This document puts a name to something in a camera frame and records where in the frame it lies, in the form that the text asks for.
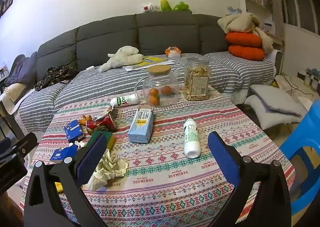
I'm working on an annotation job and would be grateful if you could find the green yellow sponge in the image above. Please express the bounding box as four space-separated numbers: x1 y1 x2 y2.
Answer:
85 132 116 154

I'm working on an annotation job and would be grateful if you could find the orange cushion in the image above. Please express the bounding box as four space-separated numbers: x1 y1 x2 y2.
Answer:
225 32 262 48

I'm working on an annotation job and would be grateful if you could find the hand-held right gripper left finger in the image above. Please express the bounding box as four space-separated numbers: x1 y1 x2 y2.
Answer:
23 133 108 227

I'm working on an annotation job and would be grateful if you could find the white plastic waste bin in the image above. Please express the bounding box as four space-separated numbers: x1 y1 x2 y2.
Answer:
15 151 34 190

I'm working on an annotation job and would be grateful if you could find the large white plastic bottle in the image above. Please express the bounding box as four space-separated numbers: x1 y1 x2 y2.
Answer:
183 118 201 159

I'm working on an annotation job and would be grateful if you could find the light blue cloth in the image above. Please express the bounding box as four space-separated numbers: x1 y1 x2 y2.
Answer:
226 6 247 16

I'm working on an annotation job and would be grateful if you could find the beige fleece blanket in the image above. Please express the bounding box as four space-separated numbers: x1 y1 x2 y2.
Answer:
217 12 274 53

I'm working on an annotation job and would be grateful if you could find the beige quilt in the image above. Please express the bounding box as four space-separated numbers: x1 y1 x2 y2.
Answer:
0 83 28 115

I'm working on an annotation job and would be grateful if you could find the orange snack bag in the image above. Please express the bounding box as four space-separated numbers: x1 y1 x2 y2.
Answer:
165 47 182 58

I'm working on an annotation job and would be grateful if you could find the light blue milk carton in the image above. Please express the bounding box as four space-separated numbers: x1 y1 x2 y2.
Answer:
127 105 154 143

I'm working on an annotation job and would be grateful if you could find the dark blue pillow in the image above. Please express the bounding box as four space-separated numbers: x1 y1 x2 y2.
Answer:
4 52 38 88

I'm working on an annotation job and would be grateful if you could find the small white green-label bottle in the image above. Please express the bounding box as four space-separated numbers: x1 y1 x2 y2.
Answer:
109 94 140 107

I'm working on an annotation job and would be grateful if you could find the clear plastic biscuit jar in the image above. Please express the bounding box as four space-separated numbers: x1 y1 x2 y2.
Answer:
184 56 210 101

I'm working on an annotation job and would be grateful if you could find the blue biscuit box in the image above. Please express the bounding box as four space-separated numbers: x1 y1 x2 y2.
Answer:
64 121 84 142

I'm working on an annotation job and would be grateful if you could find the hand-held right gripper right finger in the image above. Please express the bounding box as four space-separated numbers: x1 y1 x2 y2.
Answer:
207 131 293 227

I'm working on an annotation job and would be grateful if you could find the grey sofa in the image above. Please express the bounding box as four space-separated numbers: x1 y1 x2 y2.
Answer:
5 13 284 132

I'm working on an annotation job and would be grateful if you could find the yellow-green plush toy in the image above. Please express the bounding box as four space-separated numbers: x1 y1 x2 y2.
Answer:
160 0 173 12

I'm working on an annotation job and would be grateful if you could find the dark wall sign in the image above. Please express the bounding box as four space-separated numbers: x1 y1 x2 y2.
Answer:
0 0 15 18

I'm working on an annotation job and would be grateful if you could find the orange snack wrapper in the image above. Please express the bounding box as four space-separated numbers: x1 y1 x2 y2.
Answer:
78 115 94 127

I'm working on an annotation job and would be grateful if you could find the dark metal chair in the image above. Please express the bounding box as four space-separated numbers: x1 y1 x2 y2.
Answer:
0 100 15 140

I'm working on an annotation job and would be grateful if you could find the green plush toy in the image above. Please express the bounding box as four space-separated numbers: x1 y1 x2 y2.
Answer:
172 2 192 12

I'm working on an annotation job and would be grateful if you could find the crushed red can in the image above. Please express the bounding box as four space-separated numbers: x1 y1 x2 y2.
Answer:
86 113 117 134

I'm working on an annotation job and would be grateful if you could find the dark plaid cloth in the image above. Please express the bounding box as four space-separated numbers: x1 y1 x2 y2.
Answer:
34 65 77 92

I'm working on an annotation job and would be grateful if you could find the grey floor cushion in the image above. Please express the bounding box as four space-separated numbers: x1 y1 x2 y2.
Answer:
250 84 309 117
244 95 300 130

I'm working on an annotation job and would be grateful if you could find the patterned tablecloth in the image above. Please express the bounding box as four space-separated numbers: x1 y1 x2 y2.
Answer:
21 90 297 227

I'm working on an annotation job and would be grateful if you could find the cream tissue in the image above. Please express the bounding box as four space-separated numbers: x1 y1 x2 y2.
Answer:
82 149 129 191

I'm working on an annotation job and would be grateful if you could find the yellow magazine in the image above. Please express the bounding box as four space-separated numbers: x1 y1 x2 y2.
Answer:
124 56 175 71

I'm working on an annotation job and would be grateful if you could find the blue box with white label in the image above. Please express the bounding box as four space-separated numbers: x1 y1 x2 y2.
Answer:
50 146 78 165

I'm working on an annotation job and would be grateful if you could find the grey striped blanket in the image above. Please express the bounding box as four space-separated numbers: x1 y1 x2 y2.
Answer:
19 52 275 132

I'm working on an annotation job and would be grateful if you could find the orange carrot plush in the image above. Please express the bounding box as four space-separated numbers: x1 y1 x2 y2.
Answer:
229 45 265 61

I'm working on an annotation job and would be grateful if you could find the small white plush toy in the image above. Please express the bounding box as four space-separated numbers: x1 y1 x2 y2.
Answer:
141 3 160 13

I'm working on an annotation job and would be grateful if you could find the blue plastic chair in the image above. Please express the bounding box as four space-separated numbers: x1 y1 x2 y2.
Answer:
279 98 320 227

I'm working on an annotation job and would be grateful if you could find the person's left forearm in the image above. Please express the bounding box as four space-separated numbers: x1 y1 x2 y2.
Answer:
0 188 24 227

